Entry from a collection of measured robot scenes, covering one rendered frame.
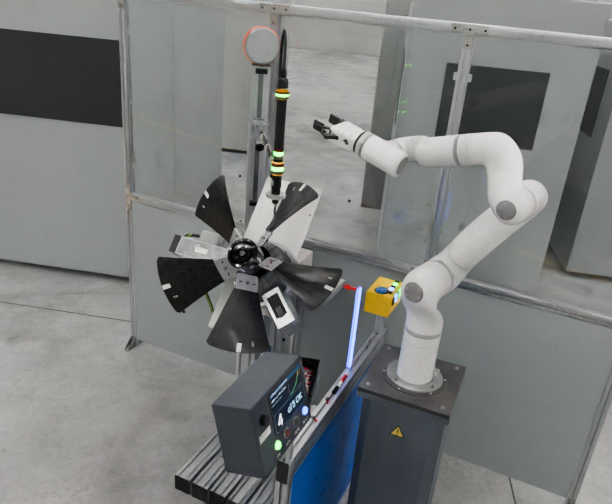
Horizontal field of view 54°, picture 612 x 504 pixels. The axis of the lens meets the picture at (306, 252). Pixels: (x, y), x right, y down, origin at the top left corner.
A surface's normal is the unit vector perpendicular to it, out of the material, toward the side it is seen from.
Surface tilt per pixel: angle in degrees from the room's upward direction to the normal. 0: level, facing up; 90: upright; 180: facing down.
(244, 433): 90
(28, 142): 90
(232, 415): 90
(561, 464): 90
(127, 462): 0
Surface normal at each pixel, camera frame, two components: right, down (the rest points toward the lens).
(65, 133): -0.14, 0.39
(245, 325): 0.40, -0.31
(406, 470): -0.40, 0.34
